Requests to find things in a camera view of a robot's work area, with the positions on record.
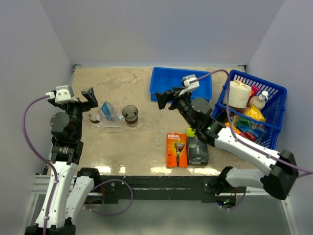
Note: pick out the red blue packet in basket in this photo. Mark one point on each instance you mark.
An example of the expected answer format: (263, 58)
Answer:
(251, 130)

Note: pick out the blue plastic shopping basket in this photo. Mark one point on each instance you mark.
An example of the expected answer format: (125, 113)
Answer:
(273, 110)

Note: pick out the orange Gillette Fusion5 razor box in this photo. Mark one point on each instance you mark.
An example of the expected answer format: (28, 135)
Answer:
(176, 150)

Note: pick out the glass cup with brown band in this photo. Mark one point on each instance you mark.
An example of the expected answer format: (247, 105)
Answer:
(94, 117)

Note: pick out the pink packet in basket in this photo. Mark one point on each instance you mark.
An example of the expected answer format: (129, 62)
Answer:
(254, 90)

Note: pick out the blue toothbrush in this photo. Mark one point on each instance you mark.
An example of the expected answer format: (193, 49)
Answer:
(113, 119)

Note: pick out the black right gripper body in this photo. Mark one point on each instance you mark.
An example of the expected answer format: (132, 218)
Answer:
(182, 103)

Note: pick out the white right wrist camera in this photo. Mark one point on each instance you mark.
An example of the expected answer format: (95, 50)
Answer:
(190, 83)

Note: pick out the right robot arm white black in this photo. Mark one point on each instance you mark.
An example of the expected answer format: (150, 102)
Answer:
(274, 171)

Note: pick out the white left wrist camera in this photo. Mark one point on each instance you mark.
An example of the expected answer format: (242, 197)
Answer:
(62, 94)

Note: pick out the light blue toothpaste tube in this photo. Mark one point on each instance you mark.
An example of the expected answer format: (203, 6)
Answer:
(103, 108)

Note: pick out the lotion pump bottle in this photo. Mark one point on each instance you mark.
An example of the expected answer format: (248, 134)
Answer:
(259, 101)

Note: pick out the green black Gillette razor box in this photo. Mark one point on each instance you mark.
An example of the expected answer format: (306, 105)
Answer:
(197, 151)

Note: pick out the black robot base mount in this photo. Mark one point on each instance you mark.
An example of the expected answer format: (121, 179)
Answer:
(174, 188)

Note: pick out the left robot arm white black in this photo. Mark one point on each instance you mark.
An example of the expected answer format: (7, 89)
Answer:
(67, 188)

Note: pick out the yellow snack packet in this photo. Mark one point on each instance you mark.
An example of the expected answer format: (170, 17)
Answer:
(254, 113)

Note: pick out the pink toothbrush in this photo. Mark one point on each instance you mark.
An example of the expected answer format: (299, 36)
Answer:
(101, 117)

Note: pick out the beige wrapped roll package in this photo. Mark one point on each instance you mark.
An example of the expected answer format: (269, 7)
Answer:
(239, 94)

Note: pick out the white toothpaste tube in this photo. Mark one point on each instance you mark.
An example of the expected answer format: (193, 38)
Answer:
(111, 110)

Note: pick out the blue plastic divided bin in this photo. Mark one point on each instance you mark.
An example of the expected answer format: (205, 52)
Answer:
(164, 79)

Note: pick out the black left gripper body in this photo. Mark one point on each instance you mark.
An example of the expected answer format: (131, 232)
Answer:
(75, 109)

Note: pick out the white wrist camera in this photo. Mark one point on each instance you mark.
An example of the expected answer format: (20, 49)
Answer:
(190, 83)
(62, 94)

